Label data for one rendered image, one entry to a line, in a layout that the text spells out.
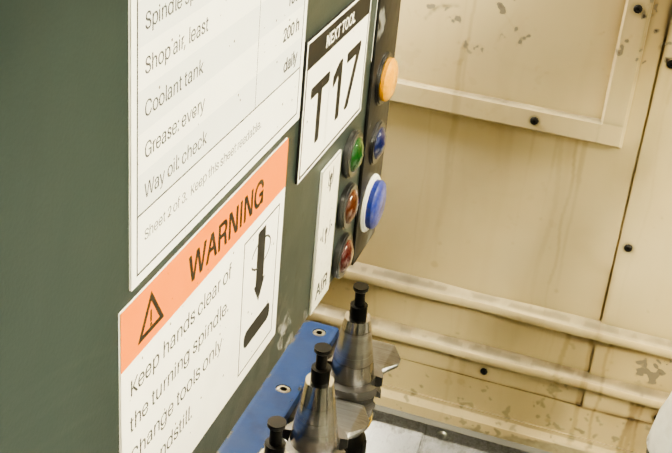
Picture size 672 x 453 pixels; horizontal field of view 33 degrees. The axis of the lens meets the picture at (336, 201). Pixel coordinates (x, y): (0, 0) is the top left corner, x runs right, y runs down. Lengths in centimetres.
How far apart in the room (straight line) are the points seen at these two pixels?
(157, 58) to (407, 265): 119
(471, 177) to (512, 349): 26
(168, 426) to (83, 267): 12
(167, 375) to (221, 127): 9
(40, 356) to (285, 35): 19
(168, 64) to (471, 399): 130
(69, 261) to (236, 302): 16
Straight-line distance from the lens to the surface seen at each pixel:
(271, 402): 109
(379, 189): 67
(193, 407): 47
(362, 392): 111
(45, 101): 31
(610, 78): 136
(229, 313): 48
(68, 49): 31
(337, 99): 57
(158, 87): 37
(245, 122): 45
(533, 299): 152
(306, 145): 53
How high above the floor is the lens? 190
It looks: 28 degrees down
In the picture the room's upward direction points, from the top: 5 degrees clockwise
